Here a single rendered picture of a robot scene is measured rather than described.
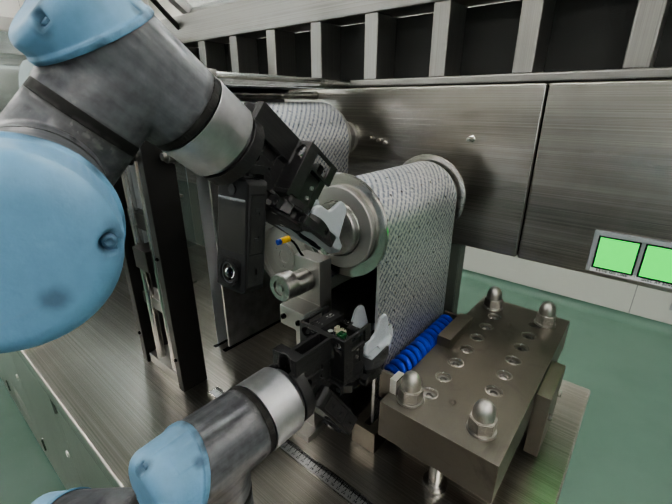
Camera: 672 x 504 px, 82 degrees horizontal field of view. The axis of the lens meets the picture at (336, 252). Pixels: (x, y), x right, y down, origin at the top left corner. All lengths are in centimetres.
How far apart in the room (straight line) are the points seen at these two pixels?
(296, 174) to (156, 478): 28
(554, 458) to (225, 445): 53
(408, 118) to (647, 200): 42
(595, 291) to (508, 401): 273
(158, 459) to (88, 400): 52
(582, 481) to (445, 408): 150
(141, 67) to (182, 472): 30
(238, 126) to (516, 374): 52
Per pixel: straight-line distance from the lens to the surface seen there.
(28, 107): 31
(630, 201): 74
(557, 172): 74
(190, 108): 32
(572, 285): 331
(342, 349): 45
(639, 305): 331
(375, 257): 51
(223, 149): 34
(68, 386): 94
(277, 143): 39
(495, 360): 68
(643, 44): 74
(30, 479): 217
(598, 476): 209
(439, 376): 63
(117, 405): 85
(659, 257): 75
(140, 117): 31
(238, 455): 39
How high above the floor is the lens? 141
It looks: 21 degrees down
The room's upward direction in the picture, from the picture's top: straight up
